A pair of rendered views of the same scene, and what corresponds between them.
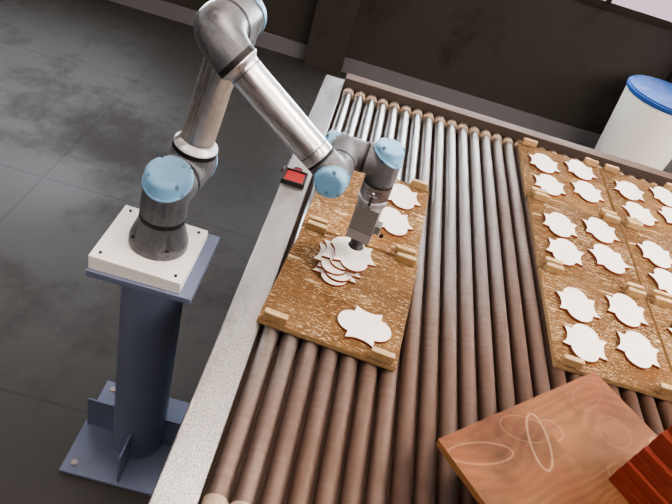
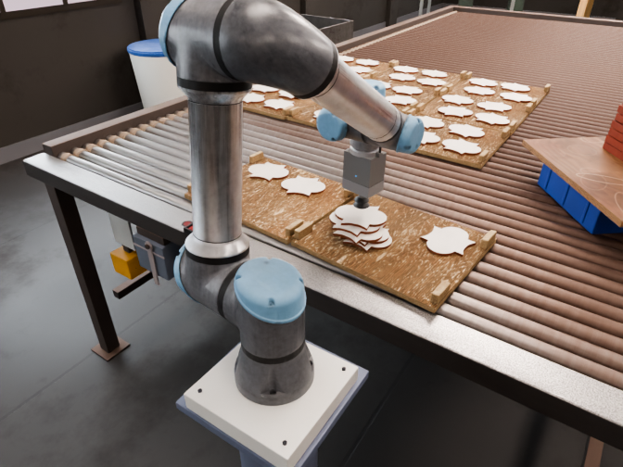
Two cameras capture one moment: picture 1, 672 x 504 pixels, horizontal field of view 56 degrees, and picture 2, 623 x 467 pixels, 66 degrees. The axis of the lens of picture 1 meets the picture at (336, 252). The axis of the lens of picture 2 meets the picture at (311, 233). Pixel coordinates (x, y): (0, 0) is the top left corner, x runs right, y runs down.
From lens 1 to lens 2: 128 cm
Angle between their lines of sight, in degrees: 43
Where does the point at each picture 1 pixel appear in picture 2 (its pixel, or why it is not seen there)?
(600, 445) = (597, 158)
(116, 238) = (257, 418)
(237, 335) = (451, 334)
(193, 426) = (592, 401)
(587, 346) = (465, 146)
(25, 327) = not seen: outside the picture
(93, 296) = not seen: outside the picture
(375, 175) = not seen: hidden behind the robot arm
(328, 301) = (411, 253)
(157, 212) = (299, 329)
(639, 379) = (492, 140)
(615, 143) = (161, 97)
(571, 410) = (566, 158)
